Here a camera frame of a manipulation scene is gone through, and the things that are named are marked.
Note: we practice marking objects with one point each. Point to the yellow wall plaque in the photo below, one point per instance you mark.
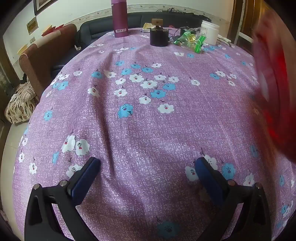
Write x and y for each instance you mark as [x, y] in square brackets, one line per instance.
[32, 26]

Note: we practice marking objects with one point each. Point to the wooden door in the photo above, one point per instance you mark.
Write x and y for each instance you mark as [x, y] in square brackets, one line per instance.
[245, 18]

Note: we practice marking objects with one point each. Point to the framed wall picture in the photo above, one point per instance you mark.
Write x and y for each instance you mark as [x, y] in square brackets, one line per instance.
[38, 5]

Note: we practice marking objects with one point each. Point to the small yellow box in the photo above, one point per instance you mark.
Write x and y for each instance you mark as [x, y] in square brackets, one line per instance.
[146, 25]

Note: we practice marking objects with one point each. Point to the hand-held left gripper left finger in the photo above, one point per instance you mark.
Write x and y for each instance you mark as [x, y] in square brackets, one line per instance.
[84, 183]

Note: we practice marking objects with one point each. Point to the brown armchair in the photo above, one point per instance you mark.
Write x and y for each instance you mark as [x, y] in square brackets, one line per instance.
[46, 58]

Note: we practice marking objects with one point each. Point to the white plastic jar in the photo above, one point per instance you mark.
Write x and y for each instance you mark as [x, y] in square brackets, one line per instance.
[210, 32]

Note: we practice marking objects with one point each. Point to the purple floral tablecloth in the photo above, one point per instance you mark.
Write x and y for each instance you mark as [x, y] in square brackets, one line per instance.
[138, 139]

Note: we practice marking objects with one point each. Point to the wall socket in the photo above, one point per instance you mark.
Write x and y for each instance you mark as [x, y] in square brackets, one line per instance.
[32, 39]

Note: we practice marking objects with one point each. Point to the black leather sofa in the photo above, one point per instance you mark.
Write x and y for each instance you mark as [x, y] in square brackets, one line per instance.
[97, 27]

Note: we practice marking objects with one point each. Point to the green plastic packet bundle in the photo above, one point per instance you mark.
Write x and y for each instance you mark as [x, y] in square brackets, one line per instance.
[188, 38]

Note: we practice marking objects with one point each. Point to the purple thermos bottle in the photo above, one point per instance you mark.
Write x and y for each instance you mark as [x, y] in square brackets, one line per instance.
[119, 18]

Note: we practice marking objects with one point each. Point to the wooden glass-panel cabinet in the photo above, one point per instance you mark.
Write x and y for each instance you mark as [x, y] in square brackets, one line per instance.
[7, 76]

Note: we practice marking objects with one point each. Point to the large red scalloped plate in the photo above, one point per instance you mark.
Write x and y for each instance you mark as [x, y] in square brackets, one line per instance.
[282, 92]

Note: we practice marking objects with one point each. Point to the black cylindrical container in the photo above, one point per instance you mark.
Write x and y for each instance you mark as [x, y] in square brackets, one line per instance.
[158, 37]

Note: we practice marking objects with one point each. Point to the patterned cushion stool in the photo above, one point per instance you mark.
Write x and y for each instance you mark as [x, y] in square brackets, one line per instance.
[20, 102]

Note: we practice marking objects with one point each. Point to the cream plastic bowl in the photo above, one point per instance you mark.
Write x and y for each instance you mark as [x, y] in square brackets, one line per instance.
[22, 49]

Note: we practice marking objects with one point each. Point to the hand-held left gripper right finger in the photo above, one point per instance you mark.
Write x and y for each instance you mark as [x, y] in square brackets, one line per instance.
[209, 180]

